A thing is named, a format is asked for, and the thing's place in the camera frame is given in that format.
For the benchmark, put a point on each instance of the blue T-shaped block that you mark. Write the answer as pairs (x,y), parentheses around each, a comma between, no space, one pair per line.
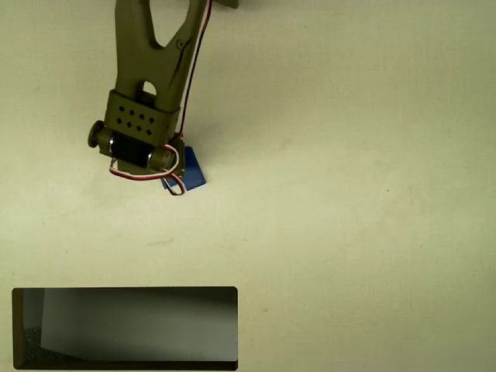
(195,170)

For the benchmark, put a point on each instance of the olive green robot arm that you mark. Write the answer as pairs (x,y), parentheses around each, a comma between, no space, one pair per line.
(143,58)

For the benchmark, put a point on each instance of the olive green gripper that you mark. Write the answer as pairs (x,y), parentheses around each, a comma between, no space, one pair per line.
(180,156)

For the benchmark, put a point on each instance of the dark rectangular bin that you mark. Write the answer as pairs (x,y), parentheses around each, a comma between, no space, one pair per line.
(116,329)

